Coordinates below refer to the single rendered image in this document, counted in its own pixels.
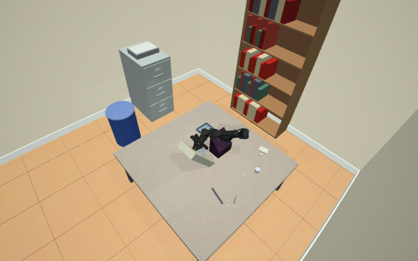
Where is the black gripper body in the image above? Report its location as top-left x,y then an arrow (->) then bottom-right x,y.
190,135 -> 208,150

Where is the light blue square tray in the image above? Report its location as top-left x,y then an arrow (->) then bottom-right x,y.
196,122 -> 215,135

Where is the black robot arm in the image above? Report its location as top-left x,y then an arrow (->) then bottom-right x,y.
201,128 -> 249,142

